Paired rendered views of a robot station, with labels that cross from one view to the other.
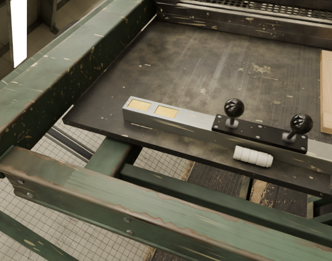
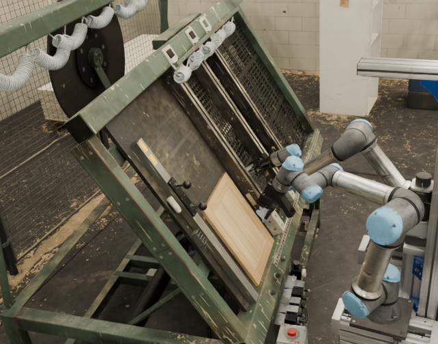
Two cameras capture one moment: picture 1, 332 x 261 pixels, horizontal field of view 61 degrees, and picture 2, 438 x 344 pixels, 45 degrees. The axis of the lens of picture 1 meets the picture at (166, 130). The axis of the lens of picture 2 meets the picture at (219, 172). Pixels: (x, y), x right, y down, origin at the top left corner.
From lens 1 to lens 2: 176 cm
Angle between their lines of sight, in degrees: 34
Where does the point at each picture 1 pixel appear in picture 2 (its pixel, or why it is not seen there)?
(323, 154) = (198, 221)
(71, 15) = not seen: outside the picture
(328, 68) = (221, 184)
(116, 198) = (130, 189)
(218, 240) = (156, 226)
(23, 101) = (109, 115)
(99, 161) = not seen: hidden behind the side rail
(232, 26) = (197, 121)
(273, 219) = not seen: hidden behind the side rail
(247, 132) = (179, 194)
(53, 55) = (121, 87)
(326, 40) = (230, 168)
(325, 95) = (212, 197)
